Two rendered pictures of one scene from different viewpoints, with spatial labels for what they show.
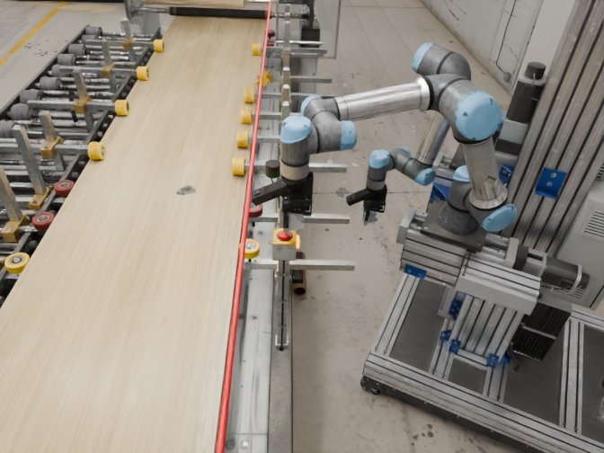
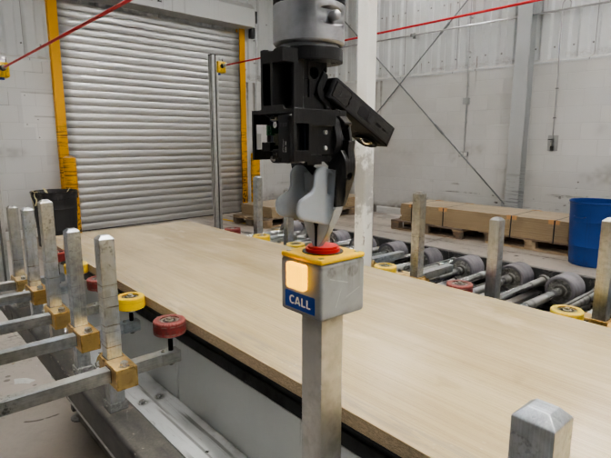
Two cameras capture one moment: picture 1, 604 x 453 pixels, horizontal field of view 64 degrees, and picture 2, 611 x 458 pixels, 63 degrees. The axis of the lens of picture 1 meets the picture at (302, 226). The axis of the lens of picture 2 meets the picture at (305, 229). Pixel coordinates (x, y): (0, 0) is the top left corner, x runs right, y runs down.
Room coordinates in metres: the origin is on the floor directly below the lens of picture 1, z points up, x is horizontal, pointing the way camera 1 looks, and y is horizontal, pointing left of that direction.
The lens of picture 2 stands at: (1.50, -0.31, 1.35)
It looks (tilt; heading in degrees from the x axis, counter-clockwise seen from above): 10 degrees down; 142
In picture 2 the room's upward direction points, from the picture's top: straight up
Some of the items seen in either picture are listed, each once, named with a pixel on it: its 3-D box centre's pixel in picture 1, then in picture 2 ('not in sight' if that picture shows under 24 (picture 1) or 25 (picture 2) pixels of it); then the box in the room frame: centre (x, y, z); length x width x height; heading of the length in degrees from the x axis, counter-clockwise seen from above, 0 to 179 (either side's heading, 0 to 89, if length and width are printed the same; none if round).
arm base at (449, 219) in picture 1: (460, 210); not in sight; (1.42, -0.58, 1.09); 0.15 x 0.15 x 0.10
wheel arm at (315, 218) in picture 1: (299, 218); not in sight; (1.63, 0.01, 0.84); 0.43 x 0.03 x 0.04; 93
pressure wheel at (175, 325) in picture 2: not in sight; (170, 339); (0.37, 0.14, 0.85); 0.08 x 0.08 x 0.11
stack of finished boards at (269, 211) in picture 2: not in sight; (307, 204); (-5.36, 5.06, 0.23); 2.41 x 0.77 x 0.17; 98
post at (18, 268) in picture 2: not in sight; (18, 266); (-0.66, -0.05, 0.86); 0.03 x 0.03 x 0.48; 3
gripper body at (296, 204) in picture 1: (296, 191); (304, 109); (1.07, 0.02, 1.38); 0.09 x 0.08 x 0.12; 93
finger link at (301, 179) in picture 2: (293, 225); (297, 205); (1.06, 0.02, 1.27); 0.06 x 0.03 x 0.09; 93
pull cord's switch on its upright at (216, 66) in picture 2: not in sight; (219, 156); (-1.04, 1.04, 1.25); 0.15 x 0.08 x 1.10; 3
